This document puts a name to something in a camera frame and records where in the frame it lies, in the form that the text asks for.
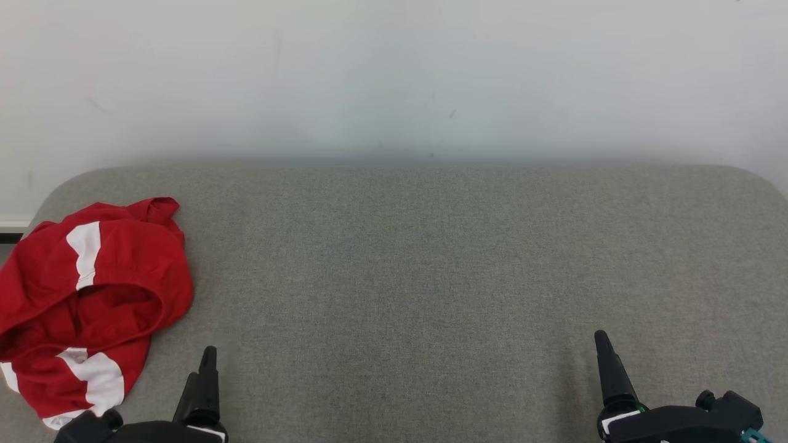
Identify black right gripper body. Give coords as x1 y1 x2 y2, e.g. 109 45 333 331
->
596 390 764 443

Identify red shorts with white stripes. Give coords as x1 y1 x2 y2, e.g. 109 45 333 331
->
0 197 195 430

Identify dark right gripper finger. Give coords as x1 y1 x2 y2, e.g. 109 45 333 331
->
593 330 641 412

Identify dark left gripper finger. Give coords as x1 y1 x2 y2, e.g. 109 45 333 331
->
172 346 221 430

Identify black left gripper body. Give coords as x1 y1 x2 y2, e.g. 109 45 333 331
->
54 409 229 443

